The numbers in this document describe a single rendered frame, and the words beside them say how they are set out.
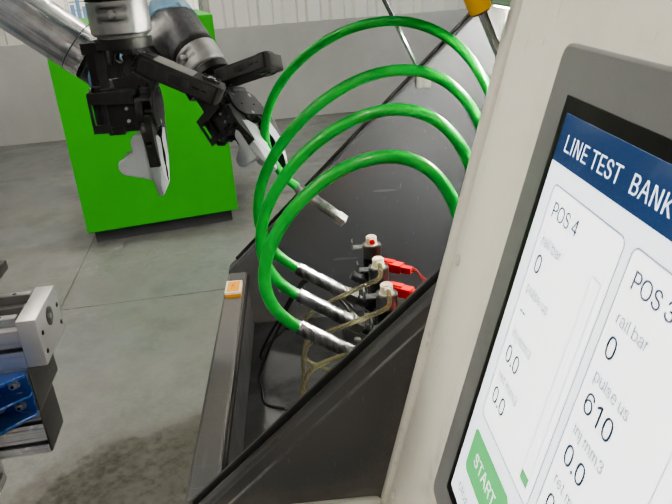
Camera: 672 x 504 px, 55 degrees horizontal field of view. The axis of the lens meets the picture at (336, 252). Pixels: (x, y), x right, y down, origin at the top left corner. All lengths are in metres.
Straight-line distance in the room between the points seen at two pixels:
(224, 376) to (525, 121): 0.66
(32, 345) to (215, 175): 3.15
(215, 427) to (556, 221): 0.62
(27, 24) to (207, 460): 0.66
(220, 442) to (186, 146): 3.42
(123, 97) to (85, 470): 1.75
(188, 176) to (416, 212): 3.06
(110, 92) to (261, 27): 6.44
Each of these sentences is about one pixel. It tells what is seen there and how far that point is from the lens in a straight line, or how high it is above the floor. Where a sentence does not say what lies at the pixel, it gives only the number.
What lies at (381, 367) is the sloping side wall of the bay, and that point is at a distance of 0.64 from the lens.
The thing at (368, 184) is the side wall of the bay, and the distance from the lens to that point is 1.26.
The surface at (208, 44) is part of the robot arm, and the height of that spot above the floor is 1.39.
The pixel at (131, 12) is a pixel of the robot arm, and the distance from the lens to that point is 0.88.
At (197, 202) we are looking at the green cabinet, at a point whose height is 0.17.
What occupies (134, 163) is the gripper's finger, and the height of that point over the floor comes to 1.27.
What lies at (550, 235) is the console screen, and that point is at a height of 1.35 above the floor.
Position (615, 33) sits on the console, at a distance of 0.38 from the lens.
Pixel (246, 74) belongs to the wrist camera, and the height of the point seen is 1.35.
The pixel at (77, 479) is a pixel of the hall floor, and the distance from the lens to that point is 2.44.
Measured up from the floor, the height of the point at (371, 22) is 1.42.
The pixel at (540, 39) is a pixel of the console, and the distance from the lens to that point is 0.47.
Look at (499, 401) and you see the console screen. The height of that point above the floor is 1.24.
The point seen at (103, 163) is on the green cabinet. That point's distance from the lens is 4.20.
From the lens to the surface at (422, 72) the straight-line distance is 0.82.
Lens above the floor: 1.49
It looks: 24 degrees down
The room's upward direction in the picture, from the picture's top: 4 degrees counter-clockwise
